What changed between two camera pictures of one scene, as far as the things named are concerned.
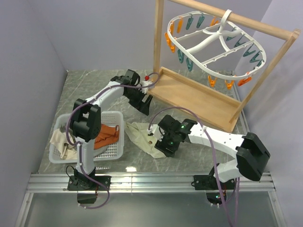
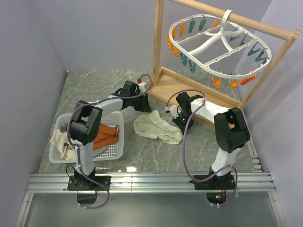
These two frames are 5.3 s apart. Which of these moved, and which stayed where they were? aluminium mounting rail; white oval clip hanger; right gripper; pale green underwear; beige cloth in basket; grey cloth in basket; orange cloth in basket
Moved: pale green underwear; right gripper
Stayed: white oval clip hanger; aluminium mounting rail; grey cloth in basket; orange cloth in basket; beige cloth in basket
